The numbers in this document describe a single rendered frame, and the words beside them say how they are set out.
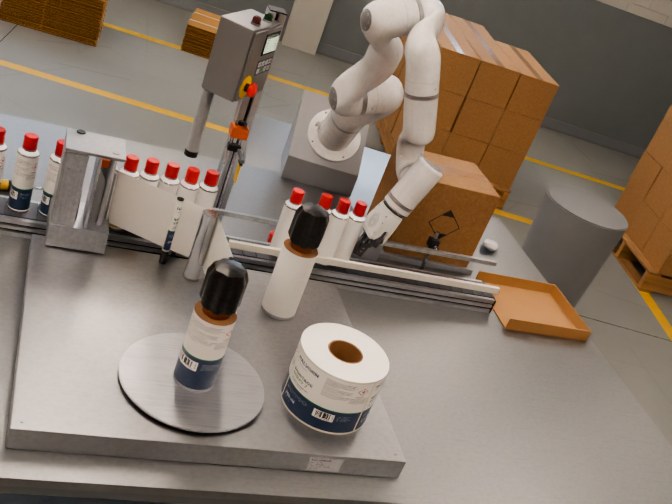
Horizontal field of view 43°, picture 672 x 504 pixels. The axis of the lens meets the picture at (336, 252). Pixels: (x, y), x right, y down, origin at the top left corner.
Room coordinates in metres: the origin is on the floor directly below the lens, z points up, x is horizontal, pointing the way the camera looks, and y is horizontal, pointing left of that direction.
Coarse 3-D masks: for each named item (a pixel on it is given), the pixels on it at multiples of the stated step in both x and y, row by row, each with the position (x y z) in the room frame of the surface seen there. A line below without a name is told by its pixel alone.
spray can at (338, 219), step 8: (344, 200) 2.16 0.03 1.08; (336, 208) 2.15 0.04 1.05; (344, 208) 2.15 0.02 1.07; (336, 216) 2.14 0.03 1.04; (344, 216) 2.15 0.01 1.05; (328, 224) 2.15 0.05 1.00; (336, 224) 2.14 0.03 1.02; (344, 224) 2.15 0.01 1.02; (328, 232) 2.14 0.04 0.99; (336, 232) 2.14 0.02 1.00; (328, 240) 2.14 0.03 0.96; (336, 240) 2.14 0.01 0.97; (320, 248) 2.14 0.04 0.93; (328, 248) 2.14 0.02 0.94; (336, 248) 2.16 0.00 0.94; (328, 256) 2.14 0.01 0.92; (320, 264) 2.14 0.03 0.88
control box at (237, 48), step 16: (224, 16) 2.02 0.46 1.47; (240, 16) 2.07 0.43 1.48; (224, 32) 2.01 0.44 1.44; (240, 32) 2.01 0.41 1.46; (256, 32) 2.02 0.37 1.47; (272, 32) 2.10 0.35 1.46; (224, 48) 2.01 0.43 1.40; (240, 48) 2.01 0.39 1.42; (256, 48) 2.03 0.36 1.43; (208, 64) 2.02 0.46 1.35; (224, 64) 2.01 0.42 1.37; (240, 64) 2.00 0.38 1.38; (256, 64) 2.06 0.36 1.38; (208, 80) 2.02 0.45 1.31; (224, 80) 2.01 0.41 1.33; (240, 80) 2.01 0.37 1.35; (256, 80) 2.10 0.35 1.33; (224, 96) 2.01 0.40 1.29; (240, 96) 2.02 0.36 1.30
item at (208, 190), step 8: (208, 176) 2.00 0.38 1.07; (216, 176) 2.01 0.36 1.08; (200, 184) 2.01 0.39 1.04; (208, 184) 2.00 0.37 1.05; (200, 192) 1.99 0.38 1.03; (208, 192) 1.99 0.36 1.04; (216, 192) 2.01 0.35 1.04; (200, 200) 1.99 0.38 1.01; (208, 200) 1.99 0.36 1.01; (208, 208) 2.00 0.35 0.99
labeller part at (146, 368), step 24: (168, 336) 1.55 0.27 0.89; (120, 360) 1.41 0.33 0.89; (144, 360) 1.44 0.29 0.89; (168, 360) 1.47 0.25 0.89; (240, 360) 1.56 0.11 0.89; (144, 384) 1.37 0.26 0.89; (168, 384) 1.39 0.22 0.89; (216, 384) 1.45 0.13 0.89; (240, 384) 1.48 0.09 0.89; (144, 408) 1.30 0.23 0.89; (168, 408) 1.33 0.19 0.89; (192, 408) 1.35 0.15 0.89; (216, 408) 1.38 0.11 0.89; (240, 408) 1.41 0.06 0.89; (216, 432) 1.32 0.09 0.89
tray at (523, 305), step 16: (480, 272) 2.52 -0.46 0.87; (512, 288) 2.57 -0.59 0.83; (528, 288) 2.61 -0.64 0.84; (544, 288) 2.63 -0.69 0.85; (496, 304) 2.41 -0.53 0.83; (512, 304) 2.46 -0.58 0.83; (528, 304) 2.50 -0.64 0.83; (544, 304) 2.55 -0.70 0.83; (560, 304) 2.58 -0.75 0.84; (512, 320) 2.29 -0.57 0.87; (528, 320) 2.39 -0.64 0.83; (544, 320) 2.44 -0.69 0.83; (560, 320) 2.48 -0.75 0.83; (576, 320) 2.48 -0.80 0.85; (560, 336) 2.37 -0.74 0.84; (576, 336) 2.39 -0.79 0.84
